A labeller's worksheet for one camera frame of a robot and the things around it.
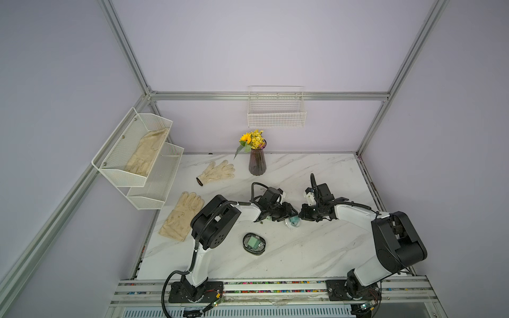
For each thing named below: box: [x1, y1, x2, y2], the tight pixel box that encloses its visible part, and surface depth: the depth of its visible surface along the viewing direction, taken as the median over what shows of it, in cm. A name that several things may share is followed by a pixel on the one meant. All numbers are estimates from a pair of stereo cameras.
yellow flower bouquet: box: [233, 129, 267, 160], surface depth 95 cm
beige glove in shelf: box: [124, 127, 170, 177], surface depth 81 cm
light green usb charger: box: [247, 235, 261, 250], surface depth 86 cm
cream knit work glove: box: [196, 159, 236, 187], surface depth 113 cm
